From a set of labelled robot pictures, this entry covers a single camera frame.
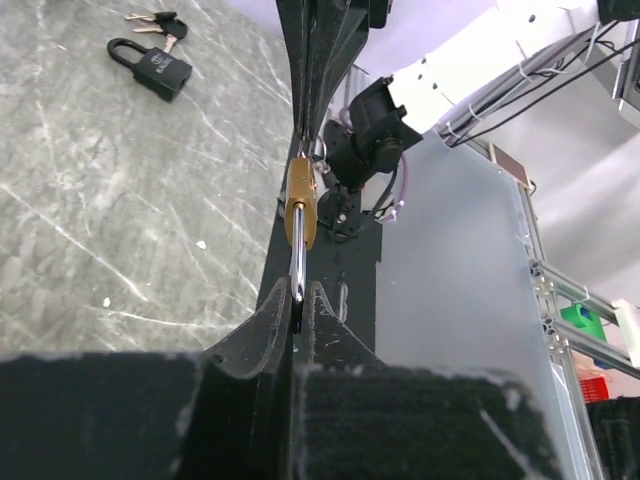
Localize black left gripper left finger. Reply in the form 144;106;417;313
1;279;292;479

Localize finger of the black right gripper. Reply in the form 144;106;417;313
307;1;371;140
276;0;313;145

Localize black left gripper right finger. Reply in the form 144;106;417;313
292;281;563;479

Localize black padlock keys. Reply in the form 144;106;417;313
125;11;189;53

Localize black padlock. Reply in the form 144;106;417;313
107;38;193;102

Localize small brass padlock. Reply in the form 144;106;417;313
284;157;318;304

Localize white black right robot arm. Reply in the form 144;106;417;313
276;1;600;201

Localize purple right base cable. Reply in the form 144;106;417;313
339;104;416;221

